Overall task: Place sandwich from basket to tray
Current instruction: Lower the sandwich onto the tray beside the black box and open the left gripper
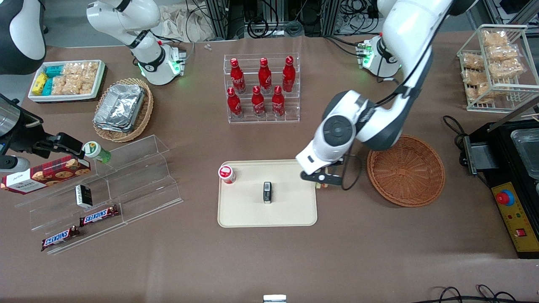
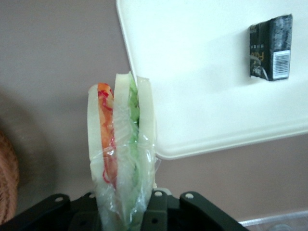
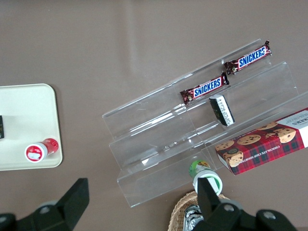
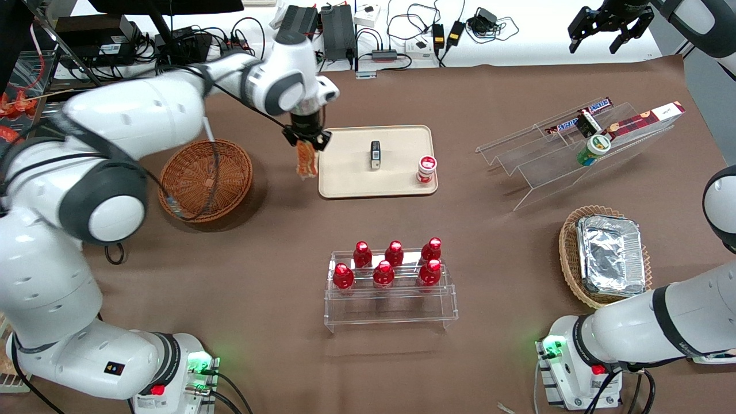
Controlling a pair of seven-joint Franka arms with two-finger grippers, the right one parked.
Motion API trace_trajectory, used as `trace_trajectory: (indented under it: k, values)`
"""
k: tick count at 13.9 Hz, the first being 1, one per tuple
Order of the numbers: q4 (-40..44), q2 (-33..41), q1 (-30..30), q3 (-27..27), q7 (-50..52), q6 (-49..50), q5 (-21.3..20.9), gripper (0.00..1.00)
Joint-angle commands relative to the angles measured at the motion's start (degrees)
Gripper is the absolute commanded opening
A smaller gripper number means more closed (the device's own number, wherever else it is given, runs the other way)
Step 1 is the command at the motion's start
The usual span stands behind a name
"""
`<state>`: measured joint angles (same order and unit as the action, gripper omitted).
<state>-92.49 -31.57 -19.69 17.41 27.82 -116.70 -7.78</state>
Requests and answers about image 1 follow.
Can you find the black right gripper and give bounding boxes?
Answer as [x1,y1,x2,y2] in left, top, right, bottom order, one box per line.
[0,95,85,159]

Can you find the beige plastic tray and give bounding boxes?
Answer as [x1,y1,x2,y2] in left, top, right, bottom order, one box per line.
[217,159,318,228]

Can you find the white rectangular snack tray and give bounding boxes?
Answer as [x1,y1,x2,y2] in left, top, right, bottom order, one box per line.
[28,60,106,103]

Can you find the brown wicker basket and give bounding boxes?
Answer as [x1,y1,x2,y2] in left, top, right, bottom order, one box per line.
[366,134,446,208]

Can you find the light wicker basket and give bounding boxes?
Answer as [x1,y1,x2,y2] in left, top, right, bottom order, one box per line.
[93,78,154,143]

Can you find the green bottle white cap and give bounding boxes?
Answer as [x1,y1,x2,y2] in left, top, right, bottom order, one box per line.
[83,141,112,165]

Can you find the red tartan cookie box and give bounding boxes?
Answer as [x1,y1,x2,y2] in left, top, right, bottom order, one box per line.
[1,154,91,195]

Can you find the black and white box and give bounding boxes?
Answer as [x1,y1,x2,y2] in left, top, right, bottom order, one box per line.
[75,184,93,209]

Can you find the clear bag of crackers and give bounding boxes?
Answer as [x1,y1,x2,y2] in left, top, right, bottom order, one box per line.
[63,62,100,79]
[51,76,80,96]
[78,74,98,96]

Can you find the yellow snack packet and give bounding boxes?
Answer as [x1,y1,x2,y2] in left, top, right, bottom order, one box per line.
[32,72,49,96]

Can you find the stacked foil trays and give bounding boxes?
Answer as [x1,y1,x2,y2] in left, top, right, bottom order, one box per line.
[93,83,146,134]

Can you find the clear acrylic bottle rack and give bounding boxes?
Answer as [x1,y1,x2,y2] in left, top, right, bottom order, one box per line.
[223,53,301,125]

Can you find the Snickers chocolate bar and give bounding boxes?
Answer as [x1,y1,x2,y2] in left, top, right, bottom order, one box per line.
[79,205,120,228]
[40,226,81,252]

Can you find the clear acrylic stepped shelf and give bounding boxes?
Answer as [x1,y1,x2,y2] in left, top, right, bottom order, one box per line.
[14,134,184,256]

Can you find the red cola bottle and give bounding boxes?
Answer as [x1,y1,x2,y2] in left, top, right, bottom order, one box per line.
[251,86,267,119]
[272,85,286,118]
[282,56,296,93]
[258,57,273,94]
[227,87,243,120]
[230,58,247,95]

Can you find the red-lidded white cup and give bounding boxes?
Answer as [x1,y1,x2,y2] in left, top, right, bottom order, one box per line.
[218,165,236,184]

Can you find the crumpled beige cloth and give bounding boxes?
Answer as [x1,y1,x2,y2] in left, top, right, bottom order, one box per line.
[154,5,216,43]

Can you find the black and yellow sealing machine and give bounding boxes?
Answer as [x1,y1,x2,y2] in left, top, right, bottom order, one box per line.
[462,100,539,260]

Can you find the bagged fried snack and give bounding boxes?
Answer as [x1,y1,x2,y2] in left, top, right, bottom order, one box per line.
[486,44,520,62]
[462,69,489,85]
[462,53,486,70]
[466,82,492,104]
[482,30,508,47]
[488,59,525,79]

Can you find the red emergency stop button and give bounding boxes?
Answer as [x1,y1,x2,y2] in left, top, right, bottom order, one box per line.
[496,189,515,207]

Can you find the clear plastic container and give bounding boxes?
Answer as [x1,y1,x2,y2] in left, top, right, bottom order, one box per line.
[510,128,539,181]

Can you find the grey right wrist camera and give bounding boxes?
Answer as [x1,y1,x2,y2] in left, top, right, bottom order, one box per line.
[0,155,31,173]

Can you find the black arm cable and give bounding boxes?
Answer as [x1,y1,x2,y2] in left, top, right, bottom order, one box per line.
[340,38,434,191]

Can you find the black machine power cable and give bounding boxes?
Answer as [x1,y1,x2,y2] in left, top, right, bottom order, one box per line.
[442,114,469,148]

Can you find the aluminium frame post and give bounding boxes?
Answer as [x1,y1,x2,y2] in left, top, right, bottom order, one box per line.
[205,0,245,41]
[321,0,342,37]

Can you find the coiled black cable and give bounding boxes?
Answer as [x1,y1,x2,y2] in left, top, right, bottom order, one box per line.
[246,16,282,39]

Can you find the black floor cable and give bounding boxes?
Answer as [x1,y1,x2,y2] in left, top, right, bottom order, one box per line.
[420,284,539,303]

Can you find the white wire rack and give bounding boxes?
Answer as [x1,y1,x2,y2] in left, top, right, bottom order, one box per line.
[456,24,539,114]

